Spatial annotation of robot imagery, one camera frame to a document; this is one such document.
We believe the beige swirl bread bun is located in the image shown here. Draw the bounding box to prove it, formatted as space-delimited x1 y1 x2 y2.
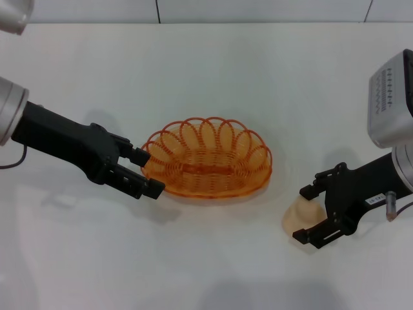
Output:
282 196 327 242

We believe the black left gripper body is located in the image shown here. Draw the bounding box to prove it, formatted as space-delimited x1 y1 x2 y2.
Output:
11 101 121 187

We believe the orange wire basket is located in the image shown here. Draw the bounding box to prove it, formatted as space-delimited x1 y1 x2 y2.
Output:
141 116 273 199

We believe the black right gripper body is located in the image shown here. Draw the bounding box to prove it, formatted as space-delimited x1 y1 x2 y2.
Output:
324 153 401 238

